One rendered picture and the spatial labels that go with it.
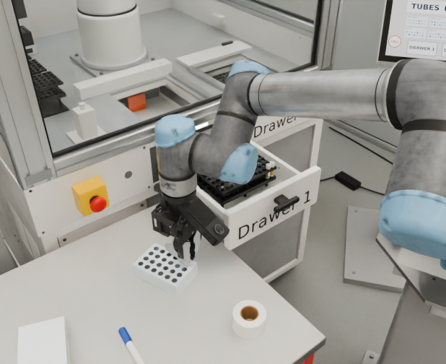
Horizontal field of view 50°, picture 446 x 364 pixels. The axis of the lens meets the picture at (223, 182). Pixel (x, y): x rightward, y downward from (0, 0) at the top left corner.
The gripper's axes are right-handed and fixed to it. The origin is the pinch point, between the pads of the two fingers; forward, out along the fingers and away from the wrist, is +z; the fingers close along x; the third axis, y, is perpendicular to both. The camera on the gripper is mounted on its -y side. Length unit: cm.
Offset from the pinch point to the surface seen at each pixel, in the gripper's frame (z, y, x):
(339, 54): 35, 40, -215
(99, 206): -6.3, 24.6, 1.9
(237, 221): -8.5, -7.0, -8.7
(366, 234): 77, -17, -116
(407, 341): 36, -48, -34
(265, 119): -8, 10, -54
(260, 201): -10.9, -9.3, -14.7
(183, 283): 3.0, -0.8, 4.4
